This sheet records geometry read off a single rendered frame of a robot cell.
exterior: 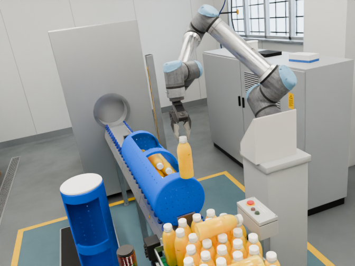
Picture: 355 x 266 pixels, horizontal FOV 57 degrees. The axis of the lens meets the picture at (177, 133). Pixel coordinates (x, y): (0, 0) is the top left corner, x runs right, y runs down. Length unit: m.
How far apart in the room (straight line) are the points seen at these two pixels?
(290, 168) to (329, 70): 1.22
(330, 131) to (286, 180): 1.23
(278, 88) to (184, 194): 0.84
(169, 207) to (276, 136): 0.77
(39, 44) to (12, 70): 0.68
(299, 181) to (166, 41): 5.18
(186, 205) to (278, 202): 0.67
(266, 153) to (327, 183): 1.52
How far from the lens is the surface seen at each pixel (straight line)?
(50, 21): 6.63
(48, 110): 6.81
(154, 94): 3.02
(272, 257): 1.38
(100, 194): 2.27
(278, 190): 2.16
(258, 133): 1.99
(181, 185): 1.73
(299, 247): 2.52
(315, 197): 3.48
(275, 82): 2.06
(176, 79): 1.54
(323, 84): 3.09
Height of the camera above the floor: 2.03
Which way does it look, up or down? 20 degrees down
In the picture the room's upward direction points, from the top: 8 degrees counter-clockwise
